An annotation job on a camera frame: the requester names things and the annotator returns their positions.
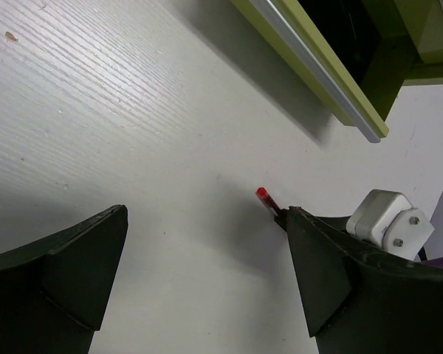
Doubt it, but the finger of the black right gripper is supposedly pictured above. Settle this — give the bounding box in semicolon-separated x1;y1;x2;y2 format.
275;208;347;236

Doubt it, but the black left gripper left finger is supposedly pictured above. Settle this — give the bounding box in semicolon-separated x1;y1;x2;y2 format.
0;205;128;353

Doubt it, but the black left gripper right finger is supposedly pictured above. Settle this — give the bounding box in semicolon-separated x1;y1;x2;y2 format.
286;207;443;353

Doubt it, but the red gel pen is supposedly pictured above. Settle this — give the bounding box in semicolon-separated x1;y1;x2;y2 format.
255;187;286;219

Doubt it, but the green metal drawer chest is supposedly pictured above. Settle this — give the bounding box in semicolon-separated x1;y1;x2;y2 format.
235;1;443;143

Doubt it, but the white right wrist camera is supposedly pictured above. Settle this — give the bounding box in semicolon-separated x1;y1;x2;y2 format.
346;190;434;260

